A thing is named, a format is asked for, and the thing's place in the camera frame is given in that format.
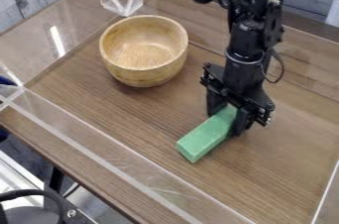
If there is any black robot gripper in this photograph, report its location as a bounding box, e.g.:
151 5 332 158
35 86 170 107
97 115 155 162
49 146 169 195
201 56 276 137

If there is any green rectangular block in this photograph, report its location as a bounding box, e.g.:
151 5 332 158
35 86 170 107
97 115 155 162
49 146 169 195
177 105 238 164

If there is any brown wooden bowl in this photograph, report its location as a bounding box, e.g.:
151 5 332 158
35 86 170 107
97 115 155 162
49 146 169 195
99 15 189 88

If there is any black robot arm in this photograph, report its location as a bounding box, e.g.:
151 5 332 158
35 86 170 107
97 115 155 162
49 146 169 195
194 0 285 136

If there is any clear acrylic table barrier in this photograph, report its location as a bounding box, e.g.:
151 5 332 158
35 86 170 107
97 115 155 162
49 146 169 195
0 0 339 224

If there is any black cable loop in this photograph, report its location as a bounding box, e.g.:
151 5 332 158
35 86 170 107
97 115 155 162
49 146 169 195
0 188 67 224

